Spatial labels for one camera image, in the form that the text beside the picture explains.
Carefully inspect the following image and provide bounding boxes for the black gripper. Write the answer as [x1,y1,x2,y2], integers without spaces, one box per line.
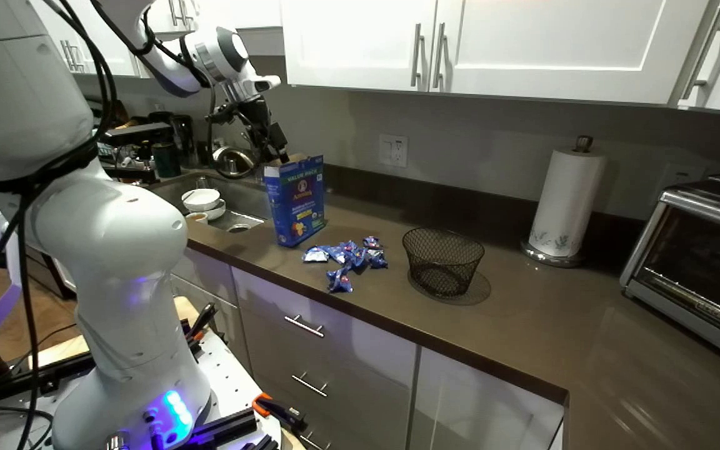
[234,95,293,165]

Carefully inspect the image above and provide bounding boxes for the blue cardboard box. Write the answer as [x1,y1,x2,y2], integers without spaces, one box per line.
[259,153,331,251]

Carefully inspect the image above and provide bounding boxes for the shiny metal kettle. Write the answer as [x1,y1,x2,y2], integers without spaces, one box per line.
[208,140,259,181]

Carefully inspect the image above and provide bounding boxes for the white round bowl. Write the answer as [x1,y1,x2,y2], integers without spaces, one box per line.
[181,186,228,226]

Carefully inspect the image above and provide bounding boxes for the dark mug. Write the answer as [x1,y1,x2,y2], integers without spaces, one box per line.
[149,140,186,181]

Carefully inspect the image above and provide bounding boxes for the small crumpled blue snack packet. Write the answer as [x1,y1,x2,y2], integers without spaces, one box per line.
[324,267,356,295]

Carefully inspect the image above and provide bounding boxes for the black marker pen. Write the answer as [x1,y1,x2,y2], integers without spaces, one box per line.
[183,301,222,347]

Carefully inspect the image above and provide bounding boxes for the grey base cabinet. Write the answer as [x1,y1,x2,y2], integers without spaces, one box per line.
[169,247,571,450]

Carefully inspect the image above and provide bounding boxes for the white robot mounting table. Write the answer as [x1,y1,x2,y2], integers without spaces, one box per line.
[8,295,284,450]

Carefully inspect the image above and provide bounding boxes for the white upper cabinet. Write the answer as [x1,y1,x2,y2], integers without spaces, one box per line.
[277,0,720,118]

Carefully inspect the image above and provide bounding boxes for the white paper towel roll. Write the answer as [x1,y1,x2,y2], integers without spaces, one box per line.
[524,147,611,260]

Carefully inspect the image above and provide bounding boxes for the metal paper towel holder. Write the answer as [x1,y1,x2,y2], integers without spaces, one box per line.
[521,133,601,271]

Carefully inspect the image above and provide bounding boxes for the silver toaster oven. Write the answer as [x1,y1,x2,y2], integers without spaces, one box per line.
[618,170,720,376]

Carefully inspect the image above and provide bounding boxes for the white wall outlet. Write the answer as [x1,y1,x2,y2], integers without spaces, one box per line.
[378,130,412,168]

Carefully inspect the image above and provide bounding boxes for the steel cabinet door handle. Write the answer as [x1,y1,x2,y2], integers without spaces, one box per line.
[407,21,427,93]
[429,21,452,93]

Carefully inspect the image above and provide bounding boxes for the steel drawer handle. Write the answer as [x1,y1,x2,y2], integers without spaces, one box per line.
[296,428,331,450]
[281,310,328,342]
[288,371,333,401]

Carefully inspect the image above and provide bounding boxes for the black wire mesh basket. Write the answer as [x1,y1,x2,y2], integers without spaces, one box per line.
[401,226,487,301]

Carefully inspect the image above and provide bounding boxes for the orange handled pliers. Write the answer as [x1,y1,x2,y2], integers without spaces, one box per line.
[251,390,311,438]

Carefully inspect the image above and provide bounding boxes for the long steel cabinet handle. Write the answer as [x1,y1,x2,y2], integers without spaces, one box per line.
[674,3,720,112]

